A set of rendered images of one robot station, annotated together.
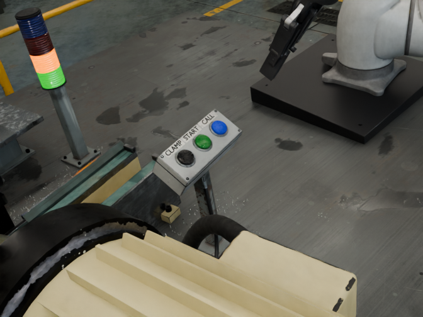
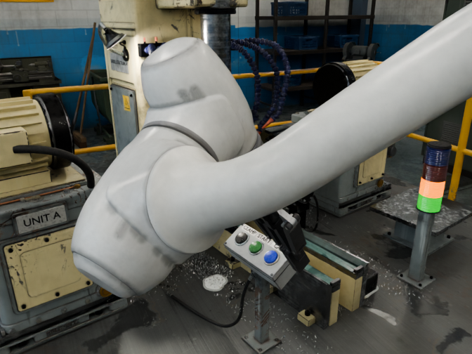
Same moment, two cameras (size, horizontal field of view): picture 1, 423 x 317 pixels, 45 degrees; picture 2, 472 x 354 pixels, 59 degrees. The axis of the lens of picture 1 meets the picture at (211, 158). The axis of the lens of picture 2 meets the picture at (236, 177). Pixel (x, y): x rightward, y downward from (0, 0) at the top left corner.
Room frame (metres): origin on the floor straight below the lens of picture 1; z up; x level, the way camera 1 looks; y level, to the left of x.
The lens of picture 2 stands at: (0.86, -0.77, 1.54)
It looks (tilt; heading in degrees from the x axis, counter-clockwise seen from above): 21 degrees down; 101
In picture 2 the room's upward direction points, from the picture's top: 1 degrees counter-clockwise
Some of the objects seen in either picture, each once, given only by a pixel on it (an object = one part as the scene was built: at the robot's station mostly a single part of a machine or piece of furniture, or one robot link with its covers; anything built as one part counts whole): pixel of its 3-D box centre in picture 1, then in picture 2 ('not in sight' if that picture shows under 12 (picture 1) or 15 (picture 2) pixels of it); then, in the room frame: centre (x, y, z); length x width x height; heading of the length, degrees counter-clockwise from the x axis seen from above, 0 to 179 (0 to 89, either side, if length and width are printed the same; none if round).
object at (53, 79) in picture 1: (51, 75); (429, 201); (1.19, 0.36, 1.05); 0.06 x 0.06 x 0.04
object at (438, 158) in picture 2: (31, 24); (437, 154); (1.19, 0.36, 1.19); 0.06 x 0.06 x 0.04
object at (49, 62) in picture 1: (45, 59); (432, 186); (1.19, 0.36, 1.10); 0.06 x 0.06 x 0.04
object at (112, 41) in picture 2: not in sight; (117, 43); (0.26, 0.48, 1.46); 0.18 x 0.11 x 0.13; 138
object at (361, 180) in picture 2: not in sight; (342, 154); (0.99, 0.94, 0.99); 0.35 x 0.31 x 0.37; 48
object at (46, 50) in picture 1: (38, 42); (435, 171); (1.19, 0.36, 1.14); 0.06 x 0.06 x 0.04
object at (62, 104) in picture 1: (56, 91); (426, 215); (1.19, 0.36, 1.01); 0.08 x 0.08 x 0.42; 48
